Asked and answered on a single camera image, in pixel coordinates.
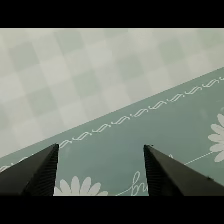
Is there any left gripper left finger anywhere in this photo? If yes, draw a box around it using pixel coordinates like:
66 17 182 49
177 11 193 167
0 143 60 197

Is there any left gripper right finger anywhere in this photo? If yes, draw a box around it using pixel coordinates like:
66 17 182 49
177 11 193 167
143 144 224 197

